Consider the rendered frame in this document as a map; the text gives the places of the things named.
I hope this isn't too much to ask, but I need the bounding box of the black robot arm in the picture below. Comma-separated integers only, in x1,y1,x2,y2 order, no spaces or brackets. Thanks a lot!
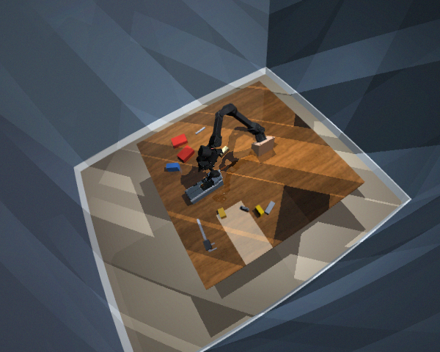
198,103,267,170

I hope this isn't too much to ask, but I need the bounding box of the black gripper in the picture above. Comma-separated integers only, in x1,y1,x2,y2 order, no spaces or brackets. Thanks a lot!
196,156,220,181

